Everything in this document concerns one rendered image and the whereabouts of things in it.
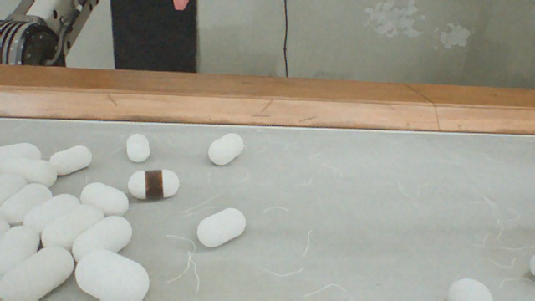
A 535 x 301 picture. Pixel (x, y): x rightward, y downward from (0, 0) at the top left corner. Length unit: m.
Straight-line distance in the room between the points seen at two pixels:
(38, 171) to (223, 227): 0.13
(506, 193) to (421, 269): 0.14
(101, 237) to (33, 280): 0.04
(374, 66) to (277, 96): 2.11
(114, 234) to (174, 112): 0.21
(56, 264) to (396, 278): 0.18
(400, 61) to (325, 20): 0.54
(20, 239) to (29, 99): 0.24
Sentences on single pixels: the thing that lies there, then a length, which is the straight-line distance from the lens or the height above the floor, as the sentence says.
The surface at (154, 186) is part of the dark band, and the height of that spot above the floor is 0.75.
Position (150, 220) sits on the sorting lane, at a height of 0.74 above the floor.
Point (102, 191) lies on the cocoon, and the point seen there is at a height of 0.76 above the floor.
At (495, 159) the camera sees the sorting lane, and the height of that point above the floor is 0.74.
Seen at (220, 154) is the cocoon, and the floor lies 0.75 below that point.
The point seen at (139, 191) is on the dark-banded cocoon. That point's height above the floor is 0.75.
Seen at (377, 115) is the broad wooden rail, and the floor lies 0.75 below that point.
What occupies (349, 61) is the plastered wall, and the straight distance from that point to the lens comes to 2.46.
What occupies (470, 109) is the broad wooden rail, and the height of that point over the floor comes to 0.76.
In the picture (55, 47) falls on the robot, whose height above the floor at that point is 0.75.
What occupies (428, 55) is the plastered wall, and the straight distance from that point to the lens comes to 2.66.
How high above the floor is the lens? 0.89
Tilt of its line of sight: 25 degrees down
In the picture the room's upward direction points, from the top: 4 degrees clockwise
